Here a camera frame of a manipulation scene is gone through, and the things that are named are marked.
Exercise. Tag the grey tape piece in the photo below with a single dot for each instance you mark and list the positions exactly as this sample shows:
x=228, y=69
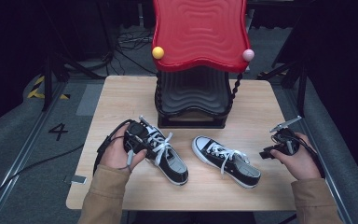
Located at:
x=77, y=179

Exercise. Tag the red and black shoe rack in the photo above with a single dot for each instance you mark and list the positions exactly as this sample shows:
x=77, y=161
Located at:
x=199, y=31

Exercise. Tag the person's right hand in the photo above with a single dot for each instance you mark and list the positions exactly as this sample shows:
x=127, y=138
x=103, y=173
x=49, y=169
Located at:
x=301, y=165

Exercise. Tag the black canvas sneaker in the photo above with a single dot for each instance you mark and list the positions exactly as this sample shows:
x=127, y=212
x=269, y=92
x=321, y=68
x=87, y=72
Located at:
x=245, y=175
x=174, y=168

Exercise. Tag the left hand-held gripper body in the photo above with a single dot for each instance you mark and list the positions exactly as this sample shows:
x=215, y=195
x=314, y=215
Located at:
x=136, y=132

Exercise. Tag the black metal stand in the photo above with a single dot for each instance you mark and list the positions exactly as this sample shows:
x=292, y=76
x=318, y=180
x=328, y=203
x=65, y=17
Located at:
x=301, y=90
x=47, y=87

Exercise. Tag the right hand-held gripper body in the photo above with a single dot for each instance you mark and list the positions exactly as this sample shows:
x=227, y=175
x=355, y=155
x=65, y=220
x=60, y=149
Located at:
x=284, y=138

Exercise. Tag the person's left hand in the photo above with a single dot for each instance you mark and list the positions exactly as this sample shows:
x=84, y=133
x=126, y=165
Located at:
x=115, y=152

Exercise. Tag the yellow and black floor tape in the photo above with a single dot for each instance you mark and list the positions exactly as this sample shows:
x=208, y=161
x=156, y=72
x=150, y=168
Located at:
x=34, y=92

